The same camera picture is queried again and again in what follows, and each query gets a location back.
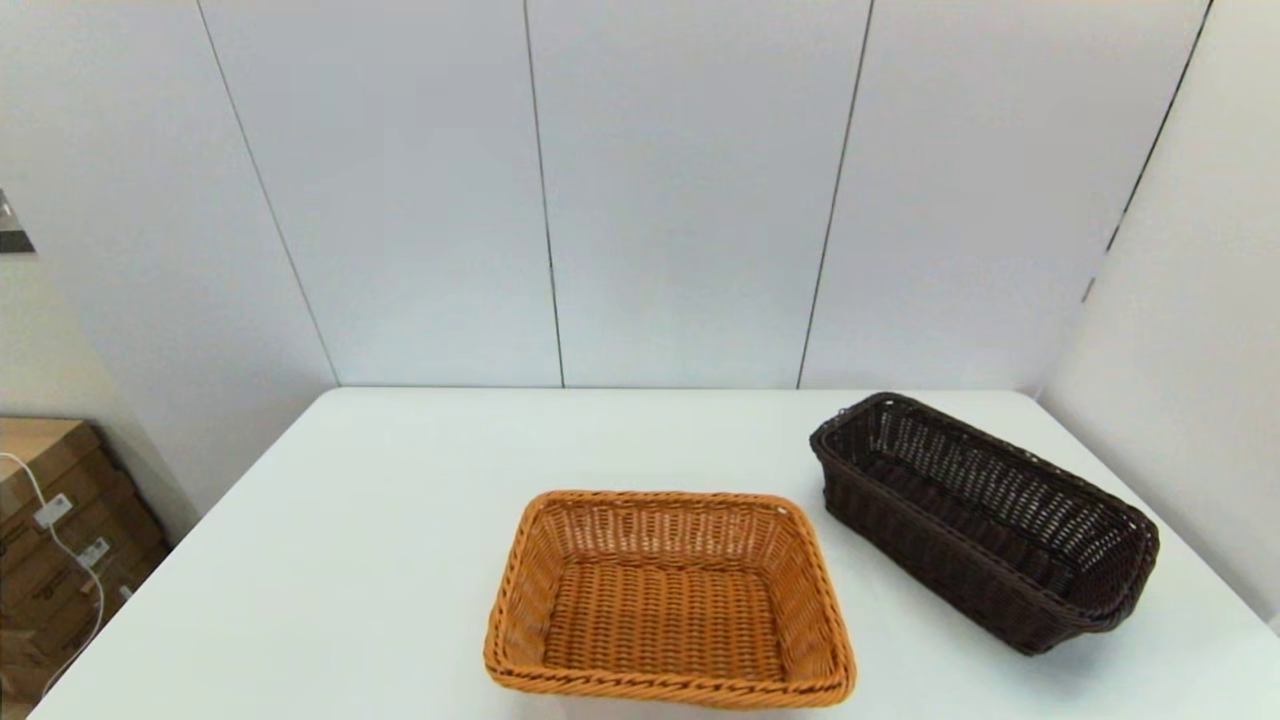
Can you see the grey wall fixture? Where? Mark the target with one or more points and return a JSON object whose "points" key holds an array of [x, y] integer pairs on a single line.
{"points": [[12, 240]]}

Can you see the brown cardboard box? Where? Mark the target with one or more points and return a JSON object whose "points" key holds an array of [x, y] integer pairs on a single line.
{"points": [[30, 640], [25, 440]]}

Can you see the white label tag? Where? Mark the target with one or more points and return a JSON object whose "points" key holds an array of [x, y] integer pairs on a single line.
{"points": [[52, 510], [93, 551]]}

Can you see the orange wicker basket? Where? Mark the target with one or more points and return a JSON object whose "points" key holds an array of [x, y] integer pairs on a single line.
{"points": [[660, 620]]}

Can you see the dark brown wicker basket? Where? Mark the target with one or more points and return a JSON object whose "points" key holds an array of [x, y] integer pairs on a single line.
{"points": [[950, 560]]}

